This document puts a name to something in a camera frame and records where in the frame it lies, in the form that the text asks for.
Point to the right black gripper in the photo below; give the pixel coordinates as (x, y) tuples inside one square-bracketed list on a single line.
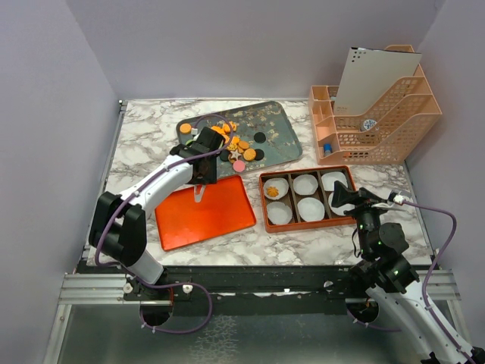
[(364, 199)]

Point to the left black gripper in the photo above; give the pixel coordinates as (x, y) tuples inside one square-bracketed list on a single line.
[(211, 177)]

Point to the brown swirl cookie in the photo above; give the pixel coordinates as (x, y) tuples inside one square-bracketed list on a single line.
[(272, 192)]

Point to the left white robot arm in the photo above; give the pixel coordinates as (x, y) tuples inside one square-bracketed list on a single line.
[(118, 229)]

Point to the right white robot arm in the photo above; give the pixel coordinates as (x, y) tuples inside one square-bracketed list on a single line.
[(387, 277)]

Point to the orange metal tin lid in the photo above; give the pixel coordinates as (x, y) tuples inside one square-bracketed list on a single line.
[(224, 208)]

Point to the pink round cookie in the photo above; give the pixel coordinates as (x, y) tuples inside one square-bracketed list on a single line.
[(239, 166)]

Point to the white star cookie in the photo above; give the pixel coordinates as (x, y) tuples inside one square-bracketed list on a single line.
[(234, 156)]

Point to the orange round cracker cookie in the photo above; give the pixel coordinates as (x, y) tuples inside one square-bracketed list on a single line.
[(249, 154)]

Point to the blue capped bottle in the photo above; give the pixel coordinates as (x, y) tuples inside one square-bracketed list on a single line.
[(327, 148)]

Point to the orange cookie tin box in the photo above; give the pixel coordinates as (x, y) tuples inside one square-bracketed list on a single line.
[(291, 199)]

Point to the orange flower cookie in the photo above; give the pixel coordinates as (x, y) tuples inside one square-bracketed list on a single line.
[(229, 127)]

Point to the black round cookie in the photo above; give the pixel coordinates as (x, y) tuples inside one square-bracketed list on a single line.
[(259, 154), (259, 137)]

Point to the round patterned tape roll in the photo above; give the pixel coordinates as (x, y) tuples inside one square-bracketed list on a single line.
[(367, 124)]

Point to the peach plastic desk organizer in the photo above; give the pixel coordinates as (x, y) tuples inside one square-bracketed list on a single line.
[(404, 114)]

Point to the floral dark serving tray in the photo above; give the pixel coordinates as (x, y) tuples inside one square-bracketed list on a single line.
[(281, 145)]

